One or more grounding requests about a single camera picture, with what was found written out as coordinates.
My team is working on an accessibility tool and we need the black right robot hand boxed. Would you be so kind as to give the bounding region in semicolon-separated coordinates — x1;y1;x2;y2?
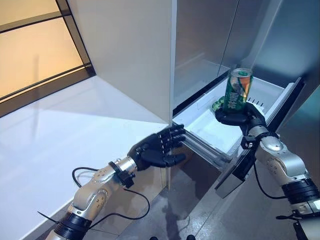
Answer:
214;95;268;137

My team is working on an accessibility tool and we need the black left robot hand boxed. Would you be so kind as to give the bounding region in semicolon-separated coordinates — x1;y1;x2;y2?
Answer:
126;124;187;172

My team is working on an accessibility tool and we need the tall green beer can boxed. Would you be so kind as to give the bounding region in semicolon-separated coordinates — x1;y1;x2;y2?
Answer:
222;67;254;117

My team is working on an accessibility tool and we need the white counter cabinet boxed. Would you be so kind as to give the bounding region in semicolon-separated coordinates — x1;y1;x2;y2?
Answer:
0;74;174;240

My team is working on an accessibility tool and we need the backlit panel with black frame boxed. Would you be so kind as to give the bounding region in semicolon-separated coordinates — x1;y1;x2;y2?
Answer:
0;0;97;119

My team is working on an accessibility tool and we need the small green drink can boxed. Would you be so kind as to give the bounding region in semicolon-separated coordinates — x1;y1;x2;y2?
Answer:
211;95;226;113

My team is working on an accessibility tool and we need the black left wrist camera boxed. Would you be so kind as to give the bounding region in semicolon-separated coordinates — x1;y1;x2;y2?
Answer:
116;169;136;189

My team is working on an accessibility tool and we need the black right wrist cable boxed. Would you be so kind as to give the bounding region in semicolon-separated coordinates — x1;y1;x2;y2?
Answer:
253;159;299;221

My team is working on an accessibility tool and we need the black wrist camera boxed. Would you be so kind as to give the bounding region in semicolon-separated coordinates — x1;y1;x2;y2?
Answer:
116;169;136;189
240;134;259;150

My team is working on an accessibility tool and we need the white fridge drawer steel front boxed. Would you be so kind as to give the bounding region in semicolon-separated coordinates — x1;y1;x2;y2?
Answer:
172;75;306;200

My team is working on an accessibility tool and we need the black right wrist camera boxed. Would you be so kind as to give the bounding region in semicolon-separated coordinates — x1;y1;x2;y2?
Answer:
240;134;259;150

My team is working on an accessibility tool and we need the stainless steel fridge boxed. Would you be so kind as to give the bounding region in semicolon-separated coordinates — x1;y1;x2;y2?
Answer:
169;0;309;200

